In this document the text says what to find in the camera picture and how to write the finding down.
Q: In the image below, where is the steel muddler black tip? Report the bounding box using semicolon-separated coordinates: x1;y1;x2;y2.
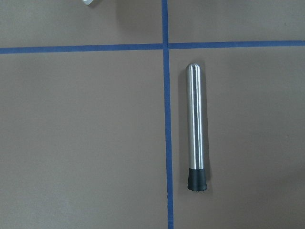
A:
186;63;207;192

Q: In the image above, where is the white wire cup rack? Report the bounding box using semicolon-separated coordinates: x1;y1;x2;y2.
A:
82;0;100;7

